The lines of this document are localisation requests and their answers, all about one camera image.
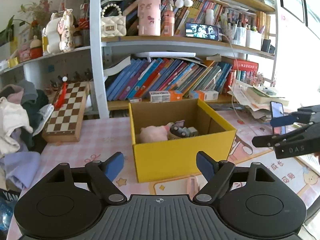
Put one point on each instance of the white bookshelf frame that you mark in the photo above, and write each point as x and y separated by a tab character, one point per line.
105	51

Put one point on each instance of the black smartphone standing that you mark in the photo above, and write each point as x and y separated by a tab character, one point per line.
276	112

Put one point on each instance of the red tassel ornament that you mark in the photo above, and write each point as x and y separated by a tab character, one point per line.
61	97

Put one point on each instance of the white cat figurine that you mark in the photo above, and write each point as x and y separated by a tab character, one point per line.
59	32

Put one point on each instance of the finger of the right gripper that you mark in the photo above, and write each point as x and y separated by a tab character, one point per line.
285	120

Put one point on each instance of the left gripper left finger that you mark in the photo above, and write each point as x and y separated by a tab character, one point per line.
113	166

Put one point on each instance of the pink cylindrical tumbler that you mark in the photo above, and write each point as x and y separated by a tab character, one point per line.
149	15

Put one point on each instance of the pile of clothes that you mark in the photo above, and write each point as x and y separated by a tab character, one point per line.
24	112

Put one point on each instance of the pink spray bottle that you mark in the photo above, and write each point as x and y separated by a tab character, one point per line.
169	22

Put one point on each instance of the pink comb case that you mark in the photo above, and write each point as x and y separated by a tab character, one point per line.
192	186

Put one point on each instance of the wooden chess board box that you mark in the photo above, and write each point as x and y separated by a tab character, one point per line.
64	125

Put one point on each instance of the yellow cardboard box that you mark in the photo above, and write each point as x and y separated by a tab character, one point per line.
176	158

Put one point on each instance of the pink plush pig toy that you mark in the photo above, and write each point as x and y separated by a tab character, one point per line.
152	134

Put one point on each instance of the red book box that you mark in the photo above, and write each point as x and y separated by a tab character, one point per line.
240	70

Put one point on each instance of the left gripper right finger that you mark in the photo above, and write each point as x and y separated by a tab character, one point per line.
207	166

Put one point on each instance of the cream quilted handbag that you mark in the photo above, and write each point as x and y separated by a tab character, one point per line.
112	26

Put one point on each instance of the orange white small box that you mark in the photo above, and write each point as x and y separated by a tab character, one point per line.
204	95

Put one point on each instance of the phone on shelf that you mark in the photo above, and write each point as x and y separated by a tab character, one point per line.
203	31

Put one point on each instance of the stack of papers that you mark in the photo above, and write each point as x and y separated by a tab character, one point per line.
255	99

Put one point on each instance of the white pen holder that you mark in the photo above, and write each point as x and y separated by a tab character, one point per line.
253	39

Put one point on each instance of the row of leaning books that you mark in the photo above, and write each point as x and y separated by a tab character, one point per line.
137	78

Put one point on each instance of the grey pink toy truck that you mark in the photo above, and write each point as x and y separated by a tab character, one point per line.
177	130

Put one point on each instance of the white orange medicine box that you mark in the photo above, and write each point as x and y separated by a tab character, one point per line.
165	96

